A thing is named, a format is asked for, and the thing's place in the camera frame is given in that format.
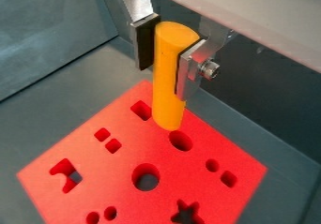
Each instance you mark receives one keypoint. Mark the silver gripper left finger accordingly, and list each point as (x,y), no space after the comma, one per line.
(142,20)

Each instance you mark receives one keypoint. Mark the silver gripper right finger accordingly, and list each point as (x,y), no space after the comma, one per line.
(196,63)

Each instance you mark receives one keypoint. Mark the yellow oval peg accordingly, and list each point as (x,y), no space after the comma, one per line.
(173,37)

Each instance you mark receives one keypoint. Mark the red shape sorter block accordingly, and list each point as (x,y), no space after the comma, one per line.
(122,171)

